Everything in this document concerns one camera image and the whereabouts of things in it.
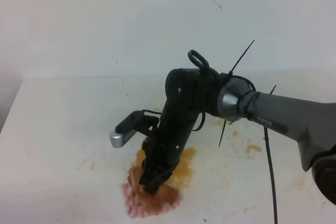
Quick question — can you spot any brown coffee puddle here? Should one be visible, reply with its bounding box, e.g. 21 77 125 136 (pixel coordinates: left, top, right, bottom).
134 140 197 191

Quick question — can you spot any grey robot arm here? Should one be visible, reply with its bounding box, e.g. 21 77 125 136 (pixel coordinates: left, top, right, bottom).
139 69 335 202

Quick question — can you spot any black zip tie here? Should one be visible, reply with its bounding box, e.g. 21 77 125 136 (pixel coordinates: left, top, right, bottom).
228 40 255 78

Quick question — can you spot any pink striped rag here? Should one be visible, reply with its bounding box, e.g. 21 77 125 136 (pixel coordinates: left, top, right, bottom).
122 166 181 218

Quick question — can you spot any black cable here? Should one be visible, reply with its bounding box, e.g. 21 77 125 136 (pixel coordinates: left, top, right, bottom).
263 126 279 224

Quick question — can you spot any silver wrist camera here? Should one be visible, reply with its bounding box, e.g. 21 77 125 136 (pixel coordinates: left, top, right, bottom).
110 110 160 148

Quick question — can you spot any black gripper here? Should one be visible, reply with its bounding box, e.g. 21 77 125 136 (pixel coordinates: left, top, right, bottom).
138 108 200 195

